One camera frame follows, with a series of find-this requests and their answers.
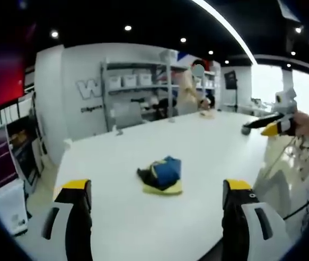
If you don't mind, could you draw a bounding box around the white storage bin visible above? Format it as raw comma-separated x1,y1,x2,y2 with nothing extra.
138,73,153,86
108,75,123,89
123,74,138,88

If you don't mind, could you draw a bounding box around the grey office chair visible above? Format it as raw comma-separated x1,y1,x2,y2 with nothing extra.
114,103,145,130

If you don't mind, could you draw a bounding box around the yellow folding template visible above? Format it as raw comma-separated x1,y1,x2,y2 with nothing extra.
142,180,184,197

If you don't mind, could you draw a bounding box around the ceiling light strip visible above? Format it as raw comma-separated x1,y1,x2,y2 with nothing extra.
191,0,258,66

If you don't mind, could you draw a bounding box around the beige object on table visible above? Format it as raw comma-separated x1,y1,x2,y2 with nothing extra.
199,108,216,120

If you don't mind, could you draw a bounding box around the grey metal shelf rack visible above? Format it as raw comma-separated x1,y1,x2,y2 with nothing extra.
100,58,184,133

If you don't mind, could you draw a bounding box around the thin gripper cable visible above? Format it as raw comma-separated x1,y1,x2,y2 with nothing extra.
262,135,298,179

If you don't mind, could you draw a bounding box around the black monitor on stand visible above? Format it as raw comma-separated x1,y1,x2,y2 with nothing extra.
223,70,238,111

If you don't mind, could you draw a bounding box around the black cable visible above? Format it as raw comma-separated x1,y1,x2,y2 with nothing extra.
282,197,309,221

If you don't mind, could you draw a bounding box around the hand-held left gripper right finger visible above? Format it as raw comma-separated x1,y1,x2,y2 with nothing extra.
221,178,293,261

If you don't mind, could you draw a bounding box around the person's right hand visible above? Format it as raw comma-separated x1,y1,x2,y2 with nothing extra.
292,111,309,143

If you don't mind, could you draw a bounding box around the blue and black garment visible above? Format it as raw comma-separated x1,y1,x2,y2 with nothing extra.
137,156,182,191

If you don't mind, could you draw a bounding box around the white floor cabinet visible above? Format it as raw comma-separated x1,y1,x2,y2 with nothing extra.
0,181,29,238

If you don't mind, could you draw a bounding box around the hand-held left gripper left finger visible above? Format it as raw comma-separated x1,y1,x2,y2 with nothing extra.
41,178,93,261

